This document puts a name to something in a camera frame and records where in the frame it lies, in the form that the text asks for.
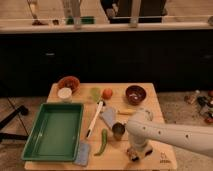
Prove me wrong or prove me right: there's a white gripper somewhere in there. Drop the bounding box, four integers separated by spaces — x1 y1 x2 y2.
133 141 153 159

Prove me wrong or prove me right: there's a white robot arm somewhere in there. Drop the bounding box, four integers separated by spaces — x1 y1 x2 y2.
125 108 213 158

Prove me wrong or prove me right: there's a purple bowl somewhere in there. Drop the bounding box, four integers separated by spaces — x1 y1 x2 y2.
125 85 146 105

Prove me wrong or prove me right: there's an orange bowl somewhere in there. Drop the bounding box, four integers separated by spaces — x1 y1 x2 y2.
58 76 80 92

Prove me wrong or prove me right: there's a metal measuring cup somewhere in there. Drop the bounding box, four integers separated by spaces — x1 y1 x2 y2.
112 122 125 140

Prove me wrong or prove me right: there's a green chili pepper toy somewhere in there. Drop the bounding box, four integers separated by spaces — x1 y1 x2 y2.
94 129 108 156

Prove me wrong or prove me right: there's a grey cloth piece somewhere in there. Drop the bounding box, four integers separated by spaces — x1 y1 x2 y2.
101 107 116 128

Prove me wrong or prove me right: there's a wooden folding table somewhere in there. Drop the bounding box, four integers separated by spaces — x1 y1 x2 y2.
25 83 177 171

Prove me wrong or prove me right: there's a blue sponge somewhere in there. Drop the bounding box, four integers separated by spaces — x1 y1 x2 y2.
74 142 90 166

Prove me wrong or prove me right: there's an orange tomato toy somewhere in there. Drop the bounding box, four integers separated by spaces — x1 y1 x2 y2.
102 88 113 100

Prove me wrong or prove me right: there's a green plastic tray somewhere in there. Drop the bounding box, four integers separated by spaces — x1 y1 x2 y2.
22 103 84 162

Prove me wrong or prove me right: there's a white cup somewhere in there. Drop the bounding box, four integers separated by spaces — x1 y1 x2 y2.
57 87 72 102

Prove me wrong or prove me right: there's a black tripod stand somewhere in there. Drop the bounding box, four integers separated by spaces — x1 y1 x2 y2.
0 105 29 143

